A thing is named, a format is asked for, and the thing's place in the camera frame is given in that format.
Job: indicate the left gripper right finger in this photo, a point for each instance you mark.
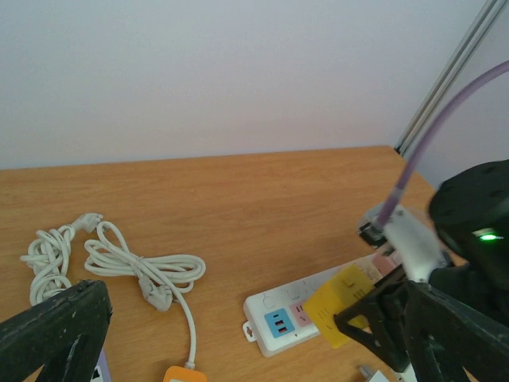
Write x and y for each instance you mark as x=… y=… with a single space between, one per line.
x=449 y=341

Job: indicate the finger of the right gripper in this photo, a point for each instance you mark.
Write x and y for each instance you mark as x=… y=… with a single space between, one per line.
x=358 y=322

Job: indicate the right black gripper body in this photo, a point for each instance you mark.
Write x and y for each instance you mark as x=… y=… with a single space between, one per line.
x=392 y=298

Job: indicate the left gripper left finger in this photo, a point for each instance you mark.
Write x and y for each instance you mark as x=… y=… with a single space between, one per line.
x=61 y=337

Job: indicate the yellow cube socket adapter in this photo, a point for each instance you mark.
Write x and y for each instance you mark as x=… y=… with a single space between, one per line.
x=341 y=291

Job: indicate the white grey plug adapter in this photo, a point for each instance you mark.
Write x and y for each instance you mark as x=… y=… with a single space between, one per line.
x=371 y=375

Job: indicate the pink cube socket adapter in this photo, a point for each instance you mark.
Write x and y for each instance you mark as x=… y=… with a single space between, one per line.
x=386 y=260

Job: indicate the beige cube socket adapter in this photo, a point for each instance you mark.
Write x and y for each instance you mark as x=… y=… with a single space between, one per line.
x=369 y=269

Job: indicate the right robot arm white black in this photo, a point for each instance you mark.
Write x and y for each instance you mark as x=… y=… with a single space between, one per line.
x=469 y=214

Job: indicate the purple power strip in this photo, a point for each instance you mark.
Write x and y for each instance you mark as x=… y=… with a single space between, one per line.
x=101 y=371

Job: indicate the long white power strip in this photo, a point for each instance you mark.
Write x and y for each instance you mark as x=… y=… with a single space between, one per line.
x=276 y=320

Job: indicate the orange power strip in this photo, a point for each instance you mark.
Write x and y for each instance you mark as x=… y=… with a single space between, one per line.
x=183 y=374

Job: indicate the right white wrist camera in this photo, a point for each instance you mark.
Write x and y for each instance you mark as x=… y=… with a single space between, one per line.
x=411 y=237

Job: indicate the right aluminium corner post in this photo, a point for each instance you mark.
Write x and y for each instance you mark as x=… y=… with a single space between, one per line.
x=463 y=53

